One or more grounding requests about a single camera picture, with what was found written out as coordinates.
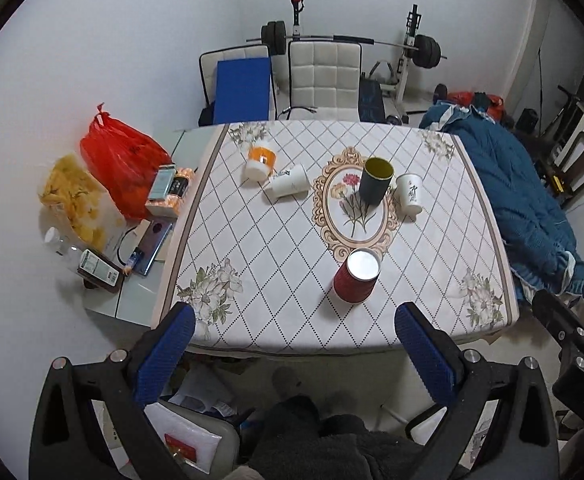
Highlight red ribbed paper cup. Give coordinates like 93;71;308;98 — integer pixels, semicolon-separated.
333;248;381;304

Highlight white paper cup black calligraphy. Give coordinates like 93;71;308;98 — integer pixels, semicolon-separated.
395;174;423;217

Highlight dark green yellow-lined cup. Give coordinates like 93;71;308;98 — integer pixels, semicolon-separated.
358;157;394;207

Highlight orange and white cup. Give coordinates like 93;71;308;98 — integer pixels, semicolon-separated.
243;141;277;182

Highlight white paper cup lying sideways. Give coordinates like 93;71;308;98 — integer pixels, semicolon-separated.
265;165;310;198

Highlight white padded envelope red label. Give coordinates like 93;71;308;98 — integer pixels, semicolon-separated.
144;401;240;479

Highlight blue phone box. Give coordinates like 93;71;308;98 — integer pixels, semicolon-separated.
126;218;173;276

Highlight blue quilted blanket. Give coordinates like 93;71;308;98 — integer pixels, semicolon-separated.
420;102;584;302

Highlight clear plastic bottle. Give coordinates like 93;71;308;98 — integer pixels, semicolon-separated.
44;226;84;259

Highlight yellow plastic bag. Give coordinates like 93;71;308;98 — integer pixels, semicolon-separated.
37;153;127;258

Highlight patterned white tablecloth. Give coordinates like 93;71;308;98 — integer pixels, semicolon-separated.
152;120;520;356

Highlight red plastic bag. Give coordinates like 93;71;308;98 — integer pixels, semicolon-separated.
79;103;171;220

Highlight wooden brown chair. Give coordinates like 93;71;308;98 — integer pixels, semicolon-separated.
544;131;584;209

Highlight blue board on chair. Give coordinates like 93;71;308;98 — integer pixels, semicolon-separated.
214;58;271;125

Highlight white padded chair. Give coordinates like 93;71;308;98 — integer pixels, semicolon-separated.
279;40;362;122
199;44;277;126

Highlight barbell on rack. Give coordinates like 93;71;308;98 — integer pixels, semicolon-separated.
246;0;446;104

